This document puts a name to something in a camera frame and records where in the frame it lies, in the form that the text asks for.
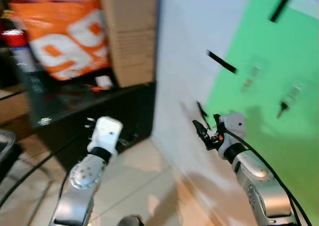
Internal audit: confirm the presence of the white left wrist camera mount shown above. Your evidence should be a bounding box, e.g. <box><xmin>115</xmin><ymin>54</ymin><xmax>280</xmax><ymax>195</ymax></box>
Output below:
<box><xmin>87</xmin><ymin>116</ymin><xmax>124</xmax><ymax>157</ymax></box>

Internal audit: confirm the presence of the orange shopping bag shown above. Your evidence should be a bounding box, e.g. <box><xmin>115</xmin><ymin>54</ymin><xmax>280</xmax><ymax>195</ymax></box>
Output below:
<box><xmin>7</xmin><ymin>0</ymin><xmax>113</xmax><ymax>82</ymax></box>

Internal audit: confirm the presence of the black tape strip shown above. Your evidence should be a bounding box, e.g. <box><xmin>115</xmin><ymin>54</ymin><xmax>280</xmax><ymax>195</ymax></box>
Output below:
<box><xmin>269</xmin><ymin>0</ymin><xmax>297</xmax><ymax>23</ymax></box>
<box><xmin>207</xmin><ymin>50</ymin><xmax>238</xmax><ymax>74</ymax></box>

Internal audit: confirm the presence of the small dark key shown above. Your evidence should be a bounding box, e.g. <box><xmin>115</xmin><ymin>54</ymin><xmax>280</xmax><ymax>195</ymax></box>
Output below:
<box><xmin>277</xmin><ymin>100</ymin><xmax>291</xmax><ymax>119</ymax></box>

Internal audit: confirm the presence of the metal wall hook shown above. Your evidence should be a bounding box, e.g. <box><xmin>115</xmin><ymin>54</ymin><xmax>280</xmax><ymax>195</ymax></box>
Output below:
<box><xmin>285</xmin><ymin>84</ymin><xmax>304</xmax><ymax>104</ymax></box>

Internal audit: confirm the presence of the small white box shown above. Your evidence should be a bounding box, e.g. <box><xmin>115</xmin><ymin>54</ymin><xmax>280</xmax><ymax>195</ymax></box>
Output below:
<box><xmin>95</xmin><ymin>75</ymin><xmax>114</xmax><ymax>89</ymax></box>

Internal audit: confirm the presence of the green wall sheet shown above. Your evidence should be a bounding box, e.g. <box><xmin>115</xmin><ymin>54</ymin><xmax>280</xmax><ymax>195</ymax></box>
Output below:
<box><xmin>204</xmin><ymin>0</ymin><xmax>319</xmax><ymax>226</ymax></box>

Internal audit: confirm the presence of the tall cardboard box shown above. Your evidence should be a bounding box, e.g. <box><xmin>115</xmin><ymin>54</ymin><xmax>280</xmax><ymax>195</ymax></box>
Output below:
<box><xmin>100</xmin><ymin>0</ymin><xmax>159</xmax><ymax>88</ymax></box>

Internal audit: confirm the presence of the black table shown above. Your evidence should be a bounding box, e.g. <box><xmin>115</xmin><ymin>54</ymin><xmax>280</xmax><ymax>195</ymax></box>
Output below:
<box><xmin>27</xmin><ymin>79</ymin><xmax>157</xmax><ymax>172</ymax></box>

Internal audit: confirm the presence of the dark left robot foot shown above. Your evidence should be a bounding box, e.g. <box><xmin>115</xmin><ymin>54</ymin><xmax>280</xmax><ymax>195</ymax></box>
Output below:
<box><xmin>117</xmin><ymin>215</ymin><xmax>145</xmax><ymax>226</ymax></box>

